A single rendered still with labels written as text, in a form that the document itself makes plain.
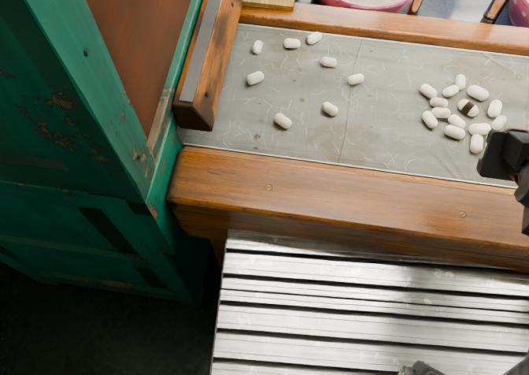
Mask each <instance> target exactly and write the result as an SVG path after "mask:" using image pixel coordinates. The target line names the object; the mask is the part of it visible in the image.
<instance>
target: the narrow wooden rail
mask: <svg viewBox="0 0 529 375"><path fill-rule="evenodd" d="M239 24H251V25H258V26H265V27H273V28H285V29H293V30H300V31H307V32H320V33H327V34H335V35H348V36H355V37H362V38H369V39H382V40H390V41H396V42H403V43H417V44H424V45H431V46H444V47H451V48H458V49H466V50H478V51H486V52H493V53H500V54H513V55H520V56H528V57H529V28H521V27H513V26H504V25H496V24H485V23H479V22H471V21H464V20H450V19H443V18H436V17H422V16H415V15H407V14H400V13H386V12H379V11H371V10H364V9H351V8H343V7H336V6H322V5H314V4H307V3H300V2H295V3H294V10H293V11H289V10H281V9H268V8H261V7H253V6H242V10H241V13H240V17H239Z"/></svg>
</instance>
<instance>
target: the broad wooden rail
mask: <svg viewBox="0 0 529 375"><path fill-rule="evenodd" d="M515 191H516V190H515V189H509V188H503V187H491V186H486V185H479V184H468V183H462V182H456V181H450V180H439V179H432V178H426V177H420V176H409V175H403V174H397V173H385V172H380V171H373V170H367V169H356V168H350V167H344V166H337V165H326V164H320V163H314V162H303V161H297V160H290V159H285V158H274V157H267V156H261V155H255V154H244V153H238V152H232V151H225V150H214V149H209V148H202V147H191V146H185V147H184V148H183V149H181V150H180V151H179V152H178V154H177V157H176V163H175V165H174V169H173V172H172V177H171V180H170V183H169V186H168V191H167V195H166V199H167V201H168V204H169V206H170V208H171V210H172V212H173V214H174V216H175V218H176V220H177V222H178V225H179V227H180V229H181V231H182V233H183V234H184V235H185V236H194V237H200V238H205V239H215V240H221V241H225V240H226V234H227V228H230V229H241V230H247V231H253V232H263V233H269V234H274V235H280V236H290V237H296V238H301V239H312V240H318V241H324V242H329V243H339V244H345V245H350V246H356V247H367V248H372V249H378V250H384V251H394V252H400V253H405V254H415V255H421V256H427V257H432V258H443V259H448V260H454V261H460V262H470V263H476V264H481V265H492V266H497V267H503V268H509V269H499V270H504V271H509V272H515V273H526V274H529V236H526V235H524V234H523V233H521V231H522V222H523V208H524V206H522V205H521V203H520V202H517V201H516V198H515V195H514V193H515ZM513 269H515V270H513Z"/></svg>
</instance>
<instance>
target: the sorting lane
mask: <svg viewBox="0 0 529 375"><path fill-rule="evenodd" d="M313 33H314V32H307V31H300V30H293V29H285V28H273V27H265V26H258V25H251V24H238V27H237V30H236V33H235V39H234V42H233V46H232V49H231V54H230V57H229V61H228V65H227V68H226V73H225V76H224V82H223V85H222V88H221V93H220V99H219V102H218V107H217V110H216V116H215V121H214V125H213V131H212V132H204V131H199V130H192V129H187V133H186V136H185V140H184V142H183V146H184V147H185V146H191V147H202V148H209V149H214V150H225V151H232V152H238V153H244V154H255V155H261V156H267V157H274V158H285V159H290V160H297V161H303V162H314V163H320V164H326V165H337V166H344V167H350V168H356V169H367V170H373V171H380V172H385V173H397V174H403V175H409V176H420V177H426V178H432V179H439V180H450V181H456V182H462V183H468V184H479V185H486V186H491V187H498V188H509V189H515V190H516V189H517V188H518V187H519V186H518V185H517V184H516V183H515V182H514V181H509V180H499V179H492V178H486V177H481V176H480V175H479V174H478V173H477V170H476V166H477V164H478V160H479V159H480V158H482V157H483V155H484V152H485V149H486V136H487V135H488V134H486V135H481V136H482V137H483V149H482V151H481V152H479V153H477V154H476V153H473V152H471V150H470V145H471V138H472V136H473V135H472V134H470V132H469V127H470V126H471V125H472V124H482V123H487V124H489V125H490V127H491V129H493V128H492V123H493V121H494V120H495V119H496V118H497V117H490V116H489V115H488V109H489V107H490V103H491V102H492V101H494V100H499V101H501V103H502V108H501V112H500V114H499V116H501V115H502V116H505V117H506V119H507V121H506V123H505V125H504V126H503V127H502V128H501V129H499V130H495V131H504V129H505V128H506V127H514V128H522V129H529V57H528V56H520V55H513V54H500V53H493V52H486V51H478V50H466V49H458V48H451V47H444V46H431V45H424V44H417V43H403V42H396V41H390V40H382V39H369V38H362V37H355V36H348V35H335V34H327V33H320V34H321V35H322V37H321V40H320V41H318V42H316V43H314V44H308V43H307V42H306V39H307V37H308V36H309V35H311V34H313ZM285 39H298V40H299V41H300V43H301V45H300V47H299V48H297V49H293V48H286V47H285V46H284V44H283V43H284V40H285ZM257 40H260V41H262V43H263V47H262V49H261V52H260V53H259V54H254V53H253V51H252V49H253V46H254V43H255V42H256V41H257ZM324 57H327V58H334V59H336V61H337V65H336V66H335V67H328V66H323V65H321V59H322V58H324ZM258 71H259V72H262V73H263V74H264V79H263V80H262V81H261V82H259V83H257V84H253V85H249V84H248V83H247V82H246V78H247V76H248V75H249V74H252V73H254V72H258ZM359 73H360V74H362V75H363V76H364V81H363V82H362V83H359V84H354V85H351V84H349V83H348V78H349V77H350V76H352V75H355V74H359ZM460 74H462V75H464V76H465V78H466V80H465V88H464V89H462V90H459V91H458V92H457V93H456V94H455V95H452V96H450V97H445V96H444V95H443V94H442V92H443V90H444V89H445V88H447V87H449V86H451V85H455V84H456V77H457V76H458V75H460ZM423 84H428V85H429V86H431V87H433V88H434V89H435V90H436V91H437V96H436V97H437V98H444V99H445V100H447V102H448V106H447V107H446V108H448V109H449V110H450V115H453V114H455V115H457V116H458V117H460V118H461V119H462V120H463V121H464V122H465V124H466V126H465V128H464V129H463V130H464V132H465V136H464V138H463V139H454V138H453V137H450V136H447V135H446V134H445V133H444V129H445V127H446V126H448V125H451V124H450V123H449V121H448V119H449V118H448V117H447V118H436V120H437V121H438V124H437V126H436V127H435V128H429V127H428V126H427V125H426V123H425V122H424V120H423V118H422V115H423V113H424V112H426V111H430V112H431V111H432V110H433V109H434V108H435V107H433V106H432V105H431V104H430V101H431V98H428V97H426V96H425V95H423V94H421V92H420V87H421V86H422V85H423ZM472 85H477V86H479V87H481V88H484V89H486V90H487V91H488V93H489V96H488V98H487V99H486V100H483V101H480V100H478V99H476V98H473V97H472V96H470V95H469V94H468V88H469V87H470V86H472ZM462 99H467V100H468V101H470V102H472V103H474V104H475V105H476V106H477V107H478V108H479V112H478V114H477V115H475V116H474V117H470V116H468V115H466V114H465V113H463V112H462V111H460V110H459V108H458V103H459V101H460V100H462ZM324 102H329V103H331V104H332V105H334V106H336V107H337V108H338V113H337V114H336V115H334V116H332V115H330V114H328V113H326V112H324V111H323V110H322V107H321V106H322V104H323V103H324ZM277 113H281V114H283V115H284V116H285V117H288V118H289V119H290V120H291V126H290V127H289V128H283V127H282V126H280V125H279V124H277V123H276V122H275V121H274V117H275V115H276V114H277Z"/></svg>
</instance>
